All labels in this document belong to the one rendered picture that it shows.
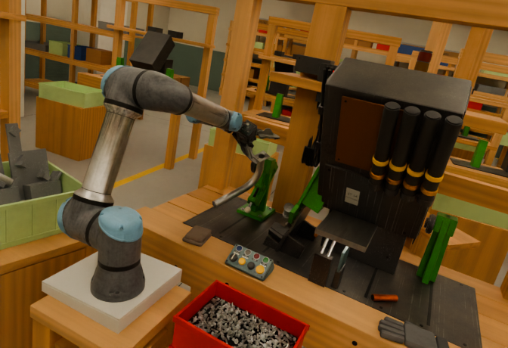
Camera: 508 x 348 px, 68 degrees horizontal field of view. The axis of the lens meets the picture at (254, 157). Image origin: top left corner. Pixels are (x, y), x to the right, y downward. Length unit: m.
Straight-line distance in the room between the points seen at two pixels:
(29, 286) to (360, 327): 1.15
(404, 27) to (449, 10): 9.72
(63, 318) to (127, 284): 0.18
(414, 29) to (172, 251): 10.41
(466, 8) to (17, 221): 1.78
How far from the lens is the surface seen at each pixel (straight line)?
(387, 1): 1.67
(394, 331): 1.27
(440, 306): 1.54
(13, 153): 1.81
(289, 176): 1.80
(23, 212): 1.59
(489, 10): 1.64
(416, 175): 1.11
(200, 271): 1.42
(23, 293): 1.65
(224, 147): 1.93
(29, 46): 8.14
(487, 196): 1.78
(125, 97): 1.16
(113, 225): 1.08
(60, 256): 1.63
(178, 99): 1.13
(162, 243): 1.48
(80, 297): 1.20
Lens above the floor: 1.63
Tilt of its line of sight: 16 degrees down
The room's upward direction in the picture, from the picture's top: 11 degrees clockwise
